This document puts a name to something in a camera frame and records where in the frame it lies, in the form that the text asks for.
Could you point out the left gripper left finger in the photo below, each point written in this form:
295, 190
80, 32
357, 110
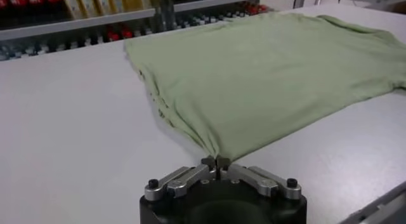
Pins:
184, 181

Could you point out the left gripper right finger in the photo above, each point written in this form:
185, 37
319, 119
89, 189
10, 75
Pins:
257, 181

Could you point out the light green t-shirt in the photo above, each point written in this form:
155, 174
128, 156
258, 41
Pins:
253, 85

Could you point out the white drinks shelf unit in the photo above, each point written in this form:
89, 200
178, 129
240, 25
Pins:
222, 0
79, 23

